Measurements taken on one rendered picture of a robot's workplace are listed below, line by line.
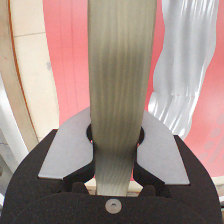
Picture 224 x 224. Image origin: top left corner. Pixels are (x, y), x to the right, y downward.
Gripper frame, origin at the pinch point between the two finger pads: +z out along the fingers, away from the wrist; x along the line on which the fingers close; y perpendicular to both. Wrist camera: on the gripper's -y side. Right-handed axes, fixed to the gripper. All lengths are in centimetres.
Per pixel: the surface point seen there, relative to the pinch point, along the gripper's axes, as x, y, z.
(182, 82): 8.5, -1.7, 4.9
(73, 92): -5.8, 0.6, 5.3
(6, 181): -20.6, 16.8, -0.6
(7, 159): -170, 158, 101
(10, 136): -15.9, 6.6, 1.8
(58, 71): -7.6, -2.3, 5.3
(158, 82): 5.2, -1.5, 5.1
